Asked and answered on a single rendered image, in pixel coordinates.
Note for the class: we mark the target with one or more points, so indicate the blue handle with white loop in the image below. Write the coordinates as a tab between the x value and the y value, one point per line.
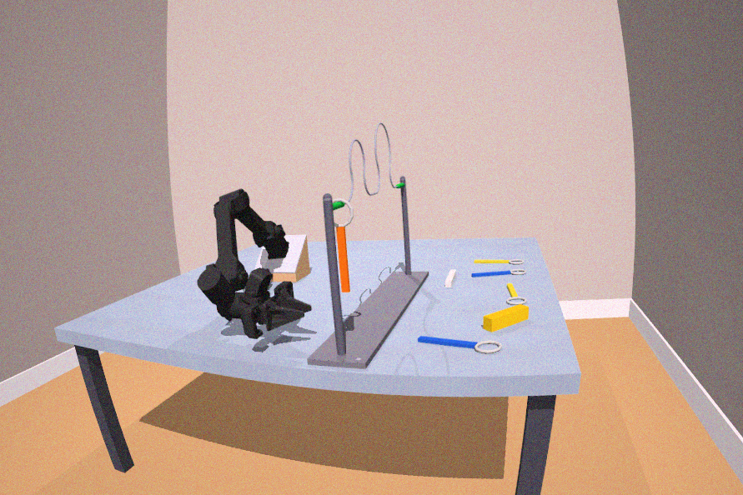
460	344
486	274

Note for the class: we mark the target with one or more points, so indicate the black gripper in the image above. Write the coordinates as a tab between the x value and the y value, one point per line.
273	311

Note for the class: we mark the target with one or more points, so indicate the grey wire loop frame on two posts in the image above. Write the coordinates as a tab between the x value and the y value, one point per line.
356	341

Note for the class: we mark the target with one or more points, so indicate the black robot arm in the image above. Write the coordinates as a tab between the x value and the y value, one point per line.
221	281

